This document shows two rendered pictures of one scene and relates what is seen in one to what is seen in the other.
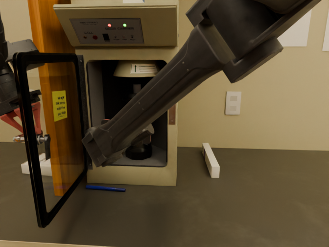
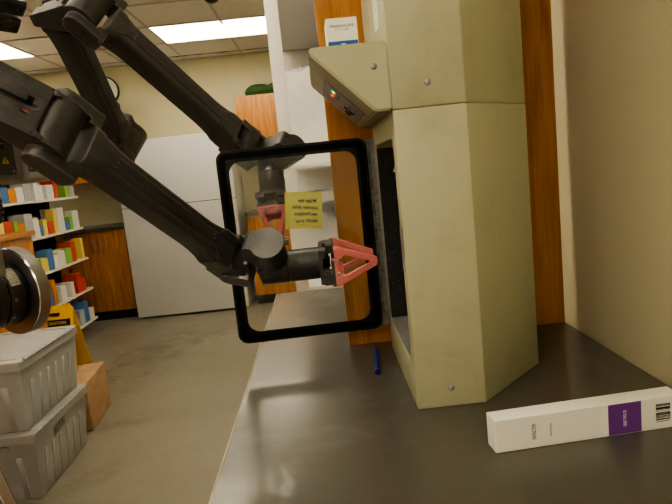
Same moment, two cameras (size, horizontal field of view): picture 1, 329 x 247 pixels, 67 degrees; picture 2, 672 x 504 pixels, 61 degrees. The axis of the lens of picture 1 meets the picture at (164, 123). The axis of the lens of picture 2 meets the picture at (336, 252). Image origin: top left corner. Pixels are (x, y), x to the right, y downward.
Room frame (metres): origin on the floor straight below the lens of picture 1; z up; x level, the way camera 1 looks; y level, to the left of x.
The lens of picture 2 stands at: (0.60, -0.89, 1.33)
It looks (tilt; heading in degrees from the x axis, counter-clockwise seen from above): 8 degrees down; 84
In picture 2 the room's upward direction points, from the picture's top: 6 degrees counter-clockwise
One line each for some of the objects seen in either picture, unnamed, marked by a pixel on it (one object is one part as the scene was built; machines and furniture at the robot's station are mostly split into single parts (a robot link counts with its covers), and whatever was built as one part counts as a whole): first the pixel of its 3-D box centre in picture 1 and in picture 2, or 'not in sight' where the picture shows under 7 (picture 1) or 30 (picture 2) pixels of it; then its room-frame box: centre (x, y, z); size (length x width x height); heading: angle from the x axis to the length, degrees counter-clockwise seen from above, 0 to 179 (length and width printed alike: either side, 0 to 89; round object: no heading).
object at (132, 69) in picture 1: (138, 67); not in sight; (0.90, 0.09, 1.34); 0.18 x 0.18 x 0.05
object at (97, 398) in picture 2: not in sight; (73, 397); (-0.73, 2.52, 0.14); 0.41 x 0.32 x 0.28; 92
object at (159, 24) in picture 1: (119, 26); (345, 93); (0.74, 0.12, 1.46); 0.32 x 0.12 x 0.10; 85
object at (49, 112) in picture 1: (60, 130); (301, 242); (0.64, 0.28, 1.19); 0.30 x 0.01 x 0.40; 177
